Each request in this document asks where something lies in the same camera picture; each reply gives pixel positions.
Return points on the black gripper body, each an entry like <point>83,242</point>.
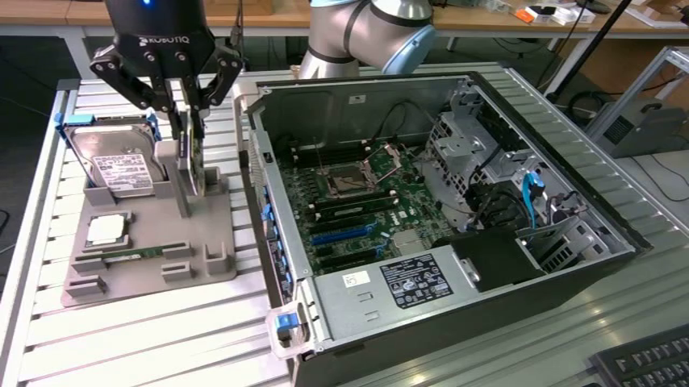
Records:
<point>162,24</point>

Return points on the green graphics card with fan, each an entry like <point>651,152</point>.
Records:
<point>191,161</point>

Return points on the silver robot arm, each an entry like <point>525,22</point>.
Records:
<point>377,36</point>

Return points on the hard disk drive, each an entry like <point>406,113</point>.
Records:
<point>78,119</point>

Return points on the silver hard disk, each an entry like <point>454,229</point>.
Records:
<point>107,145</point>

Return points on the wooden desk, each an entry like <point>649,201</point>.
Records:
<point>33,12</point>
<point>485,20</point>

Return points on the black RAM slot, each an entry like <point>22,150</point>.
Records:
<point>350,196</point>
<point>334,158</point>
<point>329,146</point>
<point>332,154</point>
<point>330,150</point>

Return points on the CPU socket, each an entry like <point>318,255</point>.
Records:
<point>345,183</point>

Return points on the silver socket cover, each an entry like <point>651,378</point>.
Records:
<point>390,148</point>

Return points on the silver CPU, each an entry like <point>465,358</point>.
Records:
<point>107,230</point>

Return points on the dark RAM stick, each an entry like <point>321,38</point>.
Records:
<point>356,209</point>

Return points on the green RAM stick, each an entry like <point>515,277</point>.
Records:
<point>135,254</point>

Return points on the black expansion slot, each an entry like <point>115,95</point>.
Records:
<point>337,227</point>
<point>350,260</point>

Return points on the silver disk bay cage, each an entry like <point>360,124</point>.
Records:
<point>462,139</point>

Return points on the grey parts rack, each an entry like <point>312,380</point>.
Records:
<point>151,278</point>

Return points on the green motherboard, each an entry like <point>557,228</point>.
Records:
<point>425,209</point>

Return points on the silver chipset heatsink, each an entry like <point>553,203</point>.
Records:
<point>410,242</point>

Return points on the orange and white box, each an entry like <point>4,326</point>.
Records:
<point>524,15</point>

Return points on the grey power supply unit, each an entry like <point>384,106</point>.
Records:
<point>356,306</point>

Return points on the blue case latch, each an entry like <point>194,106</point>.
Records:
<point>285,322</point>

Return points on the black plastic shroud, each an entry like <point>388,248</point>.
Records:
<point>491,262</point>

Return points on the black tripod pole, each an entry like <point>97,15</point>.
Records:
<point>596,40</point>

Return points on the vented silver disk bay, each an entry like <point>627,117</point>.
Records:
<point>565,250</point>

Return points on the grey control box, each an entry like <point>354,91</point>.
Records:
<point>640,129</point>

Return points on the black open PC case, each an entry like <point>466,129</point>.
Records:
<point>539,306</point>

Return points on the white papers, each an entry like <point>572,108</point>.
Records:
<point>657,18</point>

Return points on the brown wooden block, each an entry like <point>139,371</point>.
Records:
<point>668,5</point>

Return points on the black keyboard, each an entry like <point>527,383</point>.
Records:
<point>645,363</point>

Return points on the aluminium profile frame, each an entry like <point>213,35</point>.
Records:
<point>648,74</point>

